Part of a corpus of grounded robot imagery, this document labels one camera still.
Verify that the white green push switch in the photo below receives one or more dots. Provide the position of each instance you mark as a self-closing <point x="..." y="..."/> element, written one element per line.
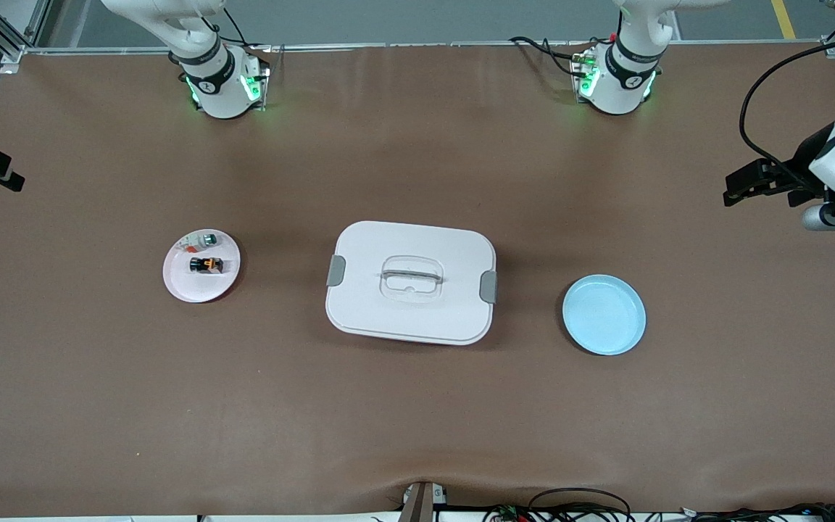
<point x="207" y="238"/>

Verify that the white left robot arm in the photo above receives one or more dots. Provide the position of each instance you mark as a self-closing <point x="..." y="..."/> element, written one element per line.
<point x="624" y="80"/>

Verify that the light blue round plate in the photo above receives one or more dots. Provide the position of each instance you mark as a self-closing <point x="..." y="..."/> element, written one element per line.
<point x="604" y="326"/>

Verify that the white lidded storage box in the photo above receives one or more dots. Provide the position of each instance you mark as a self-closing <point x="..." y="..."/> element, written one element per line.
<point x="410" y="319"/>

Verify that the brown camera mount post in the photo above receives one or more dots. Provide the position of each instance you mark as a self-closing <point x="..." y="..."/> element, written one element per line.
<point x="417" y="504"/>

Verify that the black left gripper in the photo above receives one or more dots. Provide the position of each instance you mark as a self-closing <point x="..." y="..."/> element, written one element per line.
<point x="796" y="167"/>

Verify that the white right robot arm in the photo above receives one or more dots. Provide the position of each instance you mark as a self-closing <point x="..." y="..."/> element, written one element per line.
<point x="218" y="94"/>

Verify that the black orange push switch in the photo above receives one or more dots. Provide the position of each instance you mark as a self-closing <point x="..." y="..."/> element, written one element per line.
<point x="206" y="265"/>

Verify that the pink round plate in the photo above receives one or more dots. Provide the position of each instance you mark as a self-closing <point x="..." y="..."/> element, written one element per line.
<point x="196" y="288"/>

